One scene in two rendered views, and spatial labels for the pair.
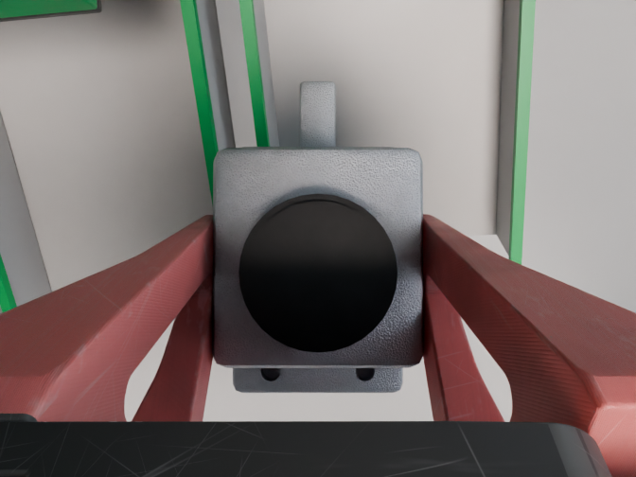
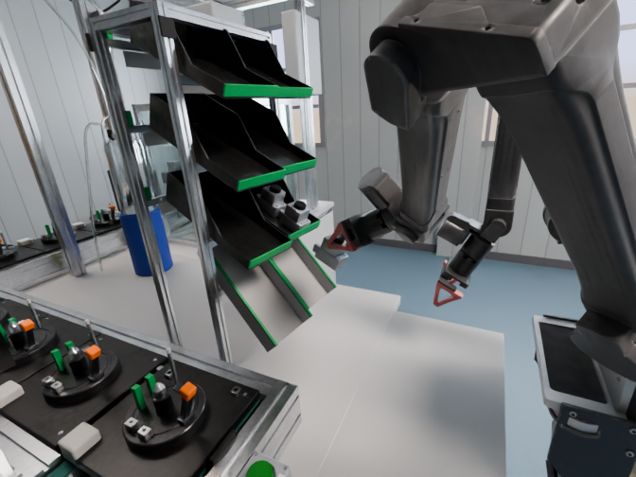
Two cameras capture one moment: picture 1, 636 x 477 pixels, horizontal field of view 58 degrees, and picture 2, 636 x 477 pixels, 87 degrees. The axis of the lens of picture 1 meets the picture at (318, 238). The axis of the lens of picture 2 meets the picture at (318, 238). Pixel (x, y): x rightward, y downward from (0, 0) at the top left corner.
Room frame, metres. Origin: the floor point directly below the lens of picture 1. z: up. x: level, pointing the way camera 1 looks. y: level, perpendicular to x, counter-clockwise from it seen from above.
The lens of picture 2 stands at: (-0.19, 0.68, 1.48)
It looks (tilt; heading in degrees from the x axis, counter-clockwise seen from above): 21 degrees down; 292
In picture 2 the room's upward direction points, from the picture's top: 3 degrees counter-clockwise
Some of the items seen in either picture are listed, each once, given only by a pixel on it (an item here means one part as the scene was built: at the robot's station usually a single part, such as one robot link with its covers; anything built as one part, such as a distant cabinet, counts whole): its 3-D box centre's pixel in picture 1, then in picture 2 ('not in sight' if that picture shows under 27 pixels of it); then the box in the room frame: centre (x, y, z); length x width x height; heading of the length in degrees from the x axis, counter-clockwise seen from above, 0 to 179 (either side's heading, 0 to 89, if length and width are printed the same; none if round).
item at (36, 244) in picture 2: not in sight; (56, 230); (1.55, -0.27, 1.01); 0.24 x 0.24 x 0.13; 85
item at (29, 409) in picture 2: not in sight; (77, 362); (0.51, 0.34, 1.01); 0.24 x 0.24 x 0.13; 85
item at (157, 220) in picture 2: not in sight; (147, 240); (1.01, -0.30, 0.99); 0.16 x 0.16 x 0.27
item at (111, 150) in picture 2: not in sight; (128, 165); (1.01, -0.30, 1.32); 0.14 x 0.14 x 0.38
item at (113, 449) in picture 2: not in sight; (168, 421); (0.26, 0.36, 0.96); 0.24 x 0.24 x 0.02; 85
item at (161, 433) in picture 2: not in sight; (166, 414); (0.26, 0.36, 0.98); 0.14 x 0.14 x 0.02
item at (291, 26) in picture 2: not in sight; (307, 119); (0.69, -1.40, 1.42); 0.30 x 0.09 x 1.13; 85
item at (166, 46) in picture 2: not in sight; (221, 207); (0.36, -0.01, 1.26); 0.36 x 0.21 x 0.80; 85
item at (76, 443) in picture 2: not in sight; (80, 443); (0.37, 0.45, 0.97); 0.05 x 0.05 x 0.04; 85
